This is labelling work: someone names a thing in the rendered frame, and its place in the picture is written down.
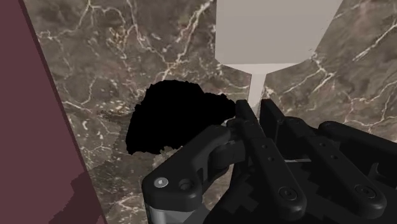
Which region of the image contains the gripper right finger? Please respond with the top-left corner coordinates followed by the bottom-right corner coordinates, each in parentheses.
top-left (259, 99), bottom-right (397, 220)

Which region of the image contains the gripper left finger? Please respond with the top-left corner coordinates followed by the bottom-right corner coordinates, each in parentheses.
top-left (141, 99), bottom-right (308, 222)

